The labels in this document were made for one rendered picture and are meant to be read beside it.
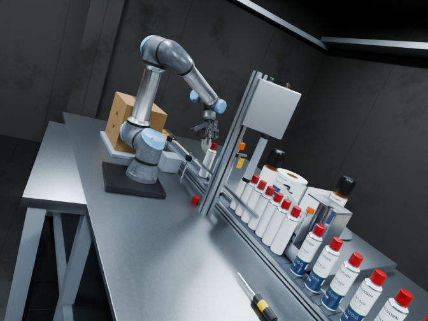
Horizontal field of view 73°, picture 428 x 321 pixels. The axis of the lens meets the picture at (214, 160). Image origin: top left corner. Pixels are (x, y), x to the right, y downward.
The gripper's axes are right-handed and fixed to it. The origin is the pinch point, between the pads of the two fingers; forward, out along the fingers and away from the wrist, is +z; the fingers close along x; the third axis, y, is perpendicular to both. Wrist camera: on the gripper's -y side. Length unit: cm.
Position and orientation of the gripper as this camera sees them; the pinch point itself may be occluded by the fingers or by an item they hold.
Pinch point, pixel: (204, 151)
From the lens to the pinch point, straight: 167.0
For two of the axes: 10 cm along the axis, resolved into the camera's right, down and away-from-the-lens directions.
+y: 8.0, 1.4, 5.8
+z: -0.6, 9.9, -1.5
